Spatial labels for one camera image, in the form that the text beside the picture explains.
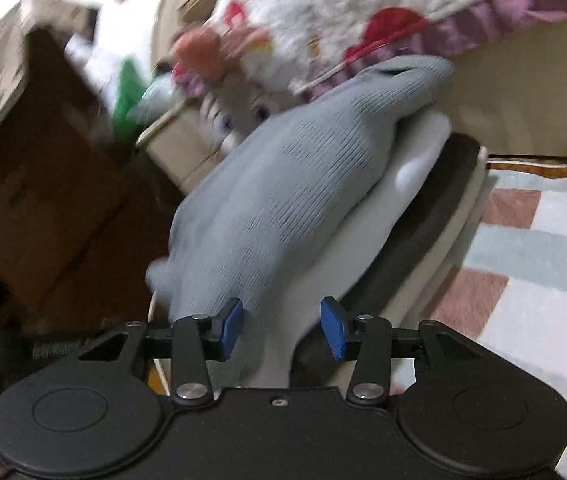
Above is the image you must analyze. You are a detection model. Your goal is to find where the grey polo sweater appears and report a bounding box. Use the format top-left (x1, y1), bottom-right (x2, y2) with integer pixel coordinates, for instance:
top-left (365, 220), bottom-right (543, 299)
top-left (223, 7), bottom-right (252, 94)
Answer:
top-left (145, 54), bottom-right (457, 391)

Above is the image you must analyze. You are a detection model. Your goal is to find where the checkered pink white blanket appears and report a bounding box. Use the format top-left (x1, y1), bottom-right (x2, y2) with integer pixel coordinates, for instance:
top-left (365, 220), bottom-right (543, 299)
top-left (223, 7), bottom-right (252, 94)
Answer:
top-left (404, 170), bottom-right (567, 478)

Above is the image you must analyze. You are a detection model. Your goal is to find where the brown cardboard box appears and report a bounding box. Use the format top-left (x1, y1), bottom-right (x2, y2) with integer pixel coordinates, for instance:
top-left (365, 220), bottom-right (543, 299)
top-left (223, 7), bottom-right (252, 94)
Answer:
top-left (0, 0), bottom-right (182, 334)

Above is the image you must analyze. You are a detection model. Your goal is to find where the beige cardboard box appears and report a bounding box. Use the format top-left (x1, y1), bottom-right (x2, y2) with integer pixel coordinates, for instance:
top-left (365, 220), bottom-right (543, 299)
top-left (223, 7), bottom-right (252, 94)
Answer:
top-left (134, 96), bottom-right (255, 196)

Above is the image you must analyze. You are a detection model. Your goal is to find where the beige mattress side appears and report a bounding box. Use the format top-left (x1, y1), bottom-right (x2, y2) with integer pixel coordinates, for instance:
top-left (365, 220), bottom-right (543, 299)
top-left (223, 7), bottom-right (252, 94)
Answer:
top-left (437, 21), bottom-right (567, 158)

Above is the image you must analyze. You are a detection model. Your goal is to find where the green bottle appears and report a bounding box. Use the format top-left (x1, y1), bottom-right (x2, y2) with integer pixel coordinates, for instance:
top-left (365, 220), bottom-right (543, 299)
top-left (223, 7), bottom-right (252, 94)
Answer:
top-left (111, 56), bottom-right (150, 145)

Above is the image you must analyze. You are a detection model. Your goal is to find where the grey plush toy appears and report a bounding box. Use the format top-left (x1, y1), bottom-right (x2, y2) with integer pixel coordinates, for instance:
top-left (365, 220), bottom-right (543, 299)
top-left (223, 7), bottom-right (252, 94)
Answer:
top-left (172, 25), bottom-right (301, 157)

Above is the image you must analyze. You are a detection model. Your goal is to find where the white quilt with red hearts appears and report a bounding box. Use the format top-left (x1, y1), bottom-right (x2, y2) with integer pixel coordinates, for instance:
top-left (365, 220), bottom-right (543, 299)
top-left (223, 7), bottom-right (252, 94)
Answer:
top-left (207, 0), bottom-right (567, 98)

